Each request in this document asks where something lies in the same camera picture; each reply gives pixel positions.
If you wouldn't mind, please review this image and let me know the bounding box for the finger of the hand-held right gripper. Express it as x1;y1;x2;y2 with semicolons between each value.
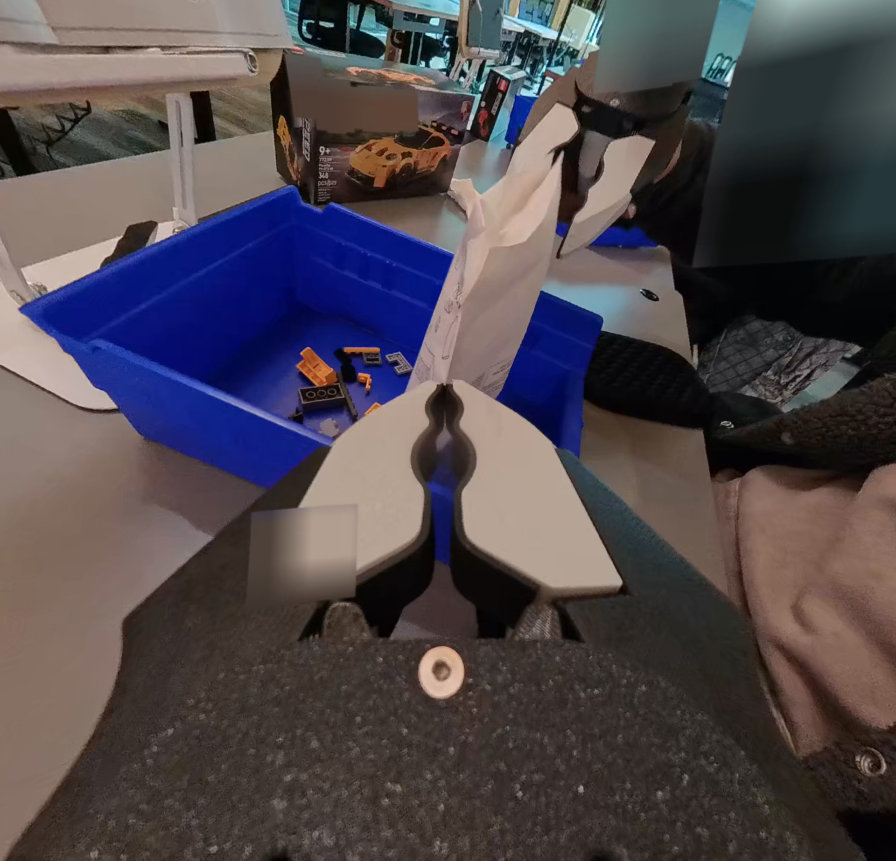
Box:
556;133;657;258
513;102;583;176

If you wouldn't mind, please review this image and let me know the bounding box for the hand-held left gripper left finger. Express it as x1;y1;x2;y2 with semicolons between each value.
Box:
297;382;434;585

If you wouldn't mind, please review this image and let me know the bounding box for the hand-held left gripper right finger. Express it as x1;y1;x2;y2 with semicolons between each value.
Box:
447;380;625;601

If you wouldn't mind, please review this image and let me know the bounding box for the pile of toy bricks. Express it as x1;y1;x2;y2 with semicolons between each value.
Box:
289;345;415;437

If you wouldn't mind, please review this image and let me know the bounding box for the large white paper bag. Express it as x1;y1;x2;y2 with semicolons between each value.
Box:
406;149;569;402

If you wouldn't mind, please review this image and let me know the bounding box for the blue plastic bin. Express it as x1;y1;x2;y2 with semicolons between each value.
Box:
20;186;604;566

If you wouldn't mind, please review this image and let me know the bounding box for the person's right forearm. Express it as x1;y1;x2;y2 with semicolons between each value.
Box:
584;123;781;430

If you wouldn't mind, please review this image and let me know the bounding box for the grey desk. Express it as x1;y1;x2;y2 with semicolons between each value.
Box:
0;130;732;861

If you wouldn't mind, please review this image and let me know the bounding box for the background blue bin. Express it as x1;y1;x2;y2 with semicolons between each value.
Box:
504;93;555;146

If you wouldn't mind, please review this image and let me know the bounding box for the black and red box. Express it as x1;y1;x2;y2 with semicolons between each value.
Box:
468;65;527;141

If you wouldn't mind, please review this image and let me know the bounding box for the toy car box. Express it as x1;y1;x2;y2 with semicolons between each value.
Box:
271;53;478;206

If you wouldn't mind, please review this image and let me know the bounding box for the grey quilted cloth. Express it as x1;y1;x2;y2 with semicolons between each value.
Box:
699;314;863;409

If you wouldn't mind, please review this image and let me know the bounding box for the person's black fleece jacket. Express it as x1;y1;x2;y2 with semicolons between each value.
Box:
706;354;896;861

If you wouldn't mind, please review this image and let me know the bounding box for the person's pink shirt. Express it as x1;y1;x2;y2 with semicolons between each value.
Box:
713;464;896;760

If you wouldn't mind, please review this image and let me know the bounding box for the black wavy strip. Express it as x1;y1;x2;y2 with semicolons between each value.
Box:
101;221;159;269

